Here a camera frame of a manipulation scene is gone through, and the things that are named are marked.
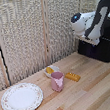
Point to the beige woven folding screen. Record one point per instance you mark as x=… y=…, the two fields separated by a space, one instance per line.
x=24 y=32

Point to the orange block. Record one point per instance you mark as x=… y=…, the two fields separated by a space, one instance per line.
x=72 y=76

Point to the pink cup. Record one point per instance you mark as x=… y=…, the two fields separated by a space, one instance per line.
x=57 y=81

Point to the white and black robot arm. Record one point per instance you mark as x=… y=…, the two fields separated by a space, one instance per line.
x=97 y=17

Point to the black air fryer body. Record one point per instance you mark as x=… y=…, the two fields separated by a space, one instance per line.
x=102 y=50

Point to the white floral rim plate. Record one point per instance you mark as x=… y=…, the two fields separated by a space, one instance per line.
x=22 y=98

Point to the yellow food piece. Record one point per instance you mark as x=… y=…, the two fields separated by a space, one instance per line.
x=50 y=70

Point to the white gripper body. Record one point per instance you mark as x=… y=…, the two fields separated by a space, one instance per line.
x=89 y=39

